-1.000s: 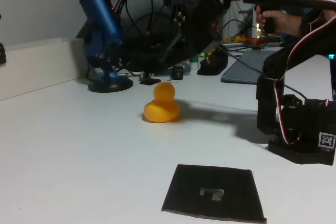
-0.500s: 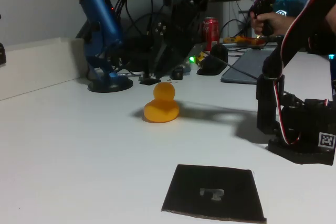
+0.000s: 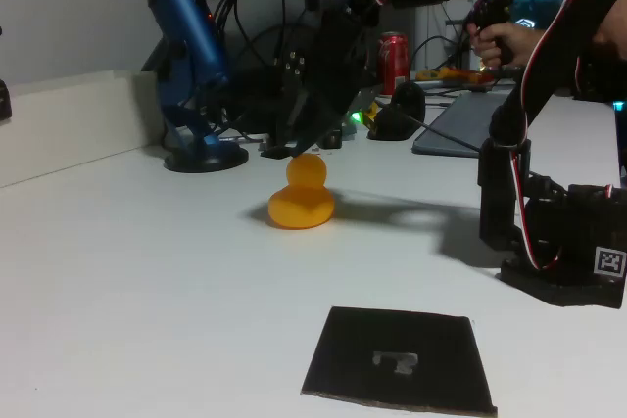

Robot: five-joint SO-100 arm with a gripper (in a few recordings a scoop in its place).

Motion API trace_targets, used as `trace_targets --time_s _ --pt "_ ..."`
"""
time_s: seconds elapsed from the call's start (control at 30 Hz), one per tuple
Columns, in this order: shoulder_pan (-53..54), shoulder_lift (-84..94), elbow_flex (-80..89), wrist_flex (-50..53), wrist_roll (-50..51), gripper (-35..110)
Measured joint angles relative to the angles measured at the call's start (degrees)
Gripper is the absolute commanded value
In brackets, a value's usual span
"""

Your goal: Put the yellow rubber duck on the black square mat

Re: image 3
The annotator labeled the black desk device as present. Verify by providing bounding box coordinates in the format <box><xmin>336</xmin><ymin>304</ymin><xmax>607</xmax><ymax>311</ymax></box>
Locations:
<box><xmin>229</xmin><ymin>63</ymin><xmax>354</xmax><ymax>138</ymax></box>

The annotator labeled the yellow orange tool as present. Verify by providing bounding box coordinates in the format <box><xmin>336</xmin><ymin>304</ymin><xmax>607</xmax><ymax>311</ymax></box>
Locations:
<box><xmin>415</xmin><ymin>67</ymin><xmax>494</xmax><ymax>86</ymax></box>

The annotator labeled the black computer mouse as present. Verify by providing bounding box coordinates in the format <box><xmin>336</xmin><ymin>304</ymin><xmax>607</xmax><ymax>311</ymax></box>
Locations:
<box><xmin>366</xmin><ymin>80</ymin><xmax>426</xmax><ymax>141</ymax></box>

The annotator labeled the black cardboard square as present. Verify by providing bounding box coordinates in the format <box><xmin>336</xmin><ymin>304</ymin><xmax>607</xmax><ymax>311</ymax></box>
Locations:
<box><xmin>300</xmin><ymin>306</ymin><xmax>500</xmax><ymax>418</ymax></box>

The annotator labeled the black object at edge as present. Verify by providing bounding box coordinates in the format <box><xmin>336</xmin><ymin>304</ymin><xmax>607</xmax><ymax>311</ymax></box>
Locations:
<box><xmin>0</xmin><ymin>78</ymin><xmax>14</xmax><ymax>120</ymax></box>

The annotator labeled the red soda can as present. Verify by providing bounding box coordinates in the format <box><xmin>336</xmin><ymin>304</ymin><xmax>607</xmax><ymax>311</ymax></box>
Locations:
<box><xmin>377</xmin><ymin>30</ymin><xmax>410</xmax><ymax>96</ymax></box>

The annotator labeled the black leader arm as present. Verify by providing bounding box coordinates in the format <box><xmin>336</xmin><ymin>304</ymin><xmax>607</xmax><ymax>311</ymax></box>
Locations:
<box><xmin>467</xmin><ymin>0</ymin><xmax>618</xmax><ymax>101</ymax></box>

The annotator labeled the small black cube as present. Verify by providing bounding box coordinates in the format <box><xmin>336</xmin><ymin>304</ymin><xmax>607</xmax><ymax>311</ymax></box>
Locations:
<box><xmin>317</xmin><ymin>128</ymin><xmax>344</xmax><ymax>149</ymax></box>

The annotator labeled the person's right hand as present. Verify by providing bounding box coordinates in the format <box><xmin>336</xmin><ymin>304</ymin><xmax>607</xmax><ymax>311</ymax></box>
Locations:
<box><xmin>464</xmin><ymin>21</ymin><xmax>546</xmax><ymax>70</ymax></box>

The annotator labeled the white fiducial marker tag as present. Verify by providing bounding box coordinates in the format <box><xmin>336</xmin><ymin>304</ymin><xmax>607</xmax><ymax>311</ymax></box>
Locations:
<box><xmin>594</xmin><ymin>247</ymin><xmax>627</xmax><ymax>278</ymax></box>

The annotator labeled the white ledge box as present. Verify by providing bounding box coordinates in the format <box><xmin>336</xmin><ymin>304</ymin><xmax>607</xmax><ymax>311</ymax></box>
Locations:
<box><xmin>0</xmin><ymin>69</ymin><xmax>166</xmax><ymax>189</ymax></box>

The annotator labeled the yellow rubber duck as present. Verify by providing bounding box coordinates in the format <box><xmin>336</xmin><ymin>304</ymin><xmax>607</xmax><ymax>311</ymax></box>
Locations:
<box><xmin>267</xmin><ymin>153</ymin><xmax>337</xmax><ymax>231</ymax></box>

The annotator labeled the blue desk microphone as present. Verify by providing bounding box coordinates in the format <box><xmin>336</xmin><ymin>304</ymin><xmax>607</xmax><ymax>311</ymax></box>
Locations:
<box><xmin>138</xmin><ymin>0</ymin><xmax>250</xmax><ymax>174</ymax></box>

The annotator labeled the grey keyboard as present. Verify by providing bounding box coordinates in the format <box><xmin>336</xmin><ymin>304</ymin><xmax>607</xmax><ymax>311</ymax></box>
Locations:
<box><xmin>411</xmin><ymin>90</ymin><xmax>515</xmax><ymax>159</ymax></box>

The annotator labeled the small flat black piece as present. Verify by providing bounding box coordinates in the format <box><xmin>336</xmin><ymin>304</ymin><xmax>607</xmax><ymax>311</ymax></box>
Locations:
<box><xmin>259</xmin><ymin>143</ymin><xmax>295</xmax><ymax>161</ymax></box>

